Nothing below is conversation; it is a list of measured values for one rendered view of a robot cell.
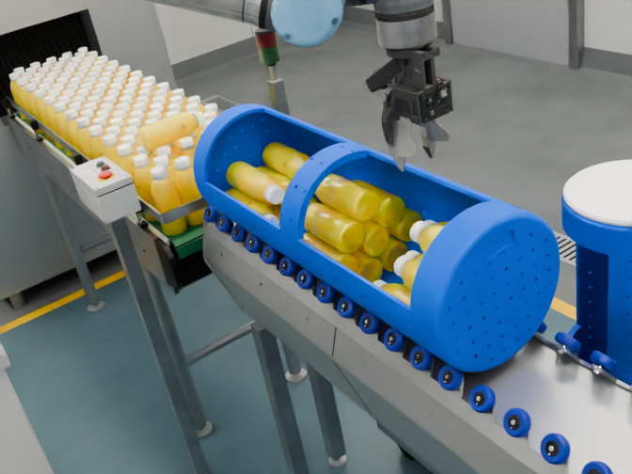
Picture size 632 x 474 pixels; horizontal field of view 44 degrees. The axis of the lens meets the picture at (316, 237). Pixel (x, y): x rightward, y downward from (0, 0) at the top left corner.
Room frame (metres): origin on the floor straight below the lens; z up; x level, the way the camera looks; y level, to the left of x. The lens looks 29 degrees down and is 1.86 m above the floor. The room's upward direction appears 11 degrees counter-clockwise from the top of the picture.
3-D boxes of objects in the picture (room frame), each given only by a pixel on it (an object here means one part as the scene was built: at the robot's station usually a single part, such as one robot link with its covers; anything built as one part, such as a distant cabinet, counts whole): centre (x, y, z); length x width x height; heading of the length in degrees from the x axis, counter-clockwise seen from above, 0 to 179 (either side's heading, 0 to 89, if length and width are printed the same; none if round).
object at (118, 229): (1.90, 0.52, 0.50); 0.04 x 0.04 x 1.00; 29
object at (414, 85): (1.18, -0.20, 1.43); 0.09 x 0.08 x 0.12; 29
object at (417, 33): (1.19, -0.20, 1.51); 0.10 x 0.09 x 0.05; 119
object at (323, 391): (1.83, 0.07, 0.31); 0.06 x 0.06 x 0.63; 29
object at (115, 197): (1.90, 0.52, 1.05); 0.20 x 0.10 x 0.10; 29
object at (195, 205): (1.92, 0.20, 0.96); 0.40 x 0.01 x 0.03; 119
